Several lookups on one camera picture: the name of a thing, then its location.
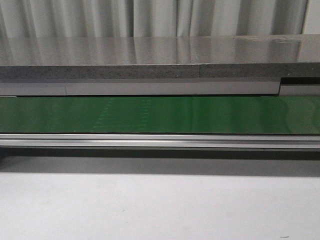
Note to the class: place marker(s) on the green conveyor belt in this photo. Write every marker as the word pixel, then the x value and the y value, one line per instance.
pixel 289 115

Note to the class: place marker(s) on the grey stone counter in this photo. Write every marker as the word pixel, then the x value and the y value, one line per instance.
pixel 285 65

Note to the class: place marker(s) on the white pleated curtain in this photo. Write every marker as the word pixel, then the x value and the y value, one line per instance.
pixel 157 18

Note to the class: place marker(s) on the aluminium conveyor frame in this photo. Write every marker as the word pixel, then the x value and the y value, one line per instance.
pixel 162 140

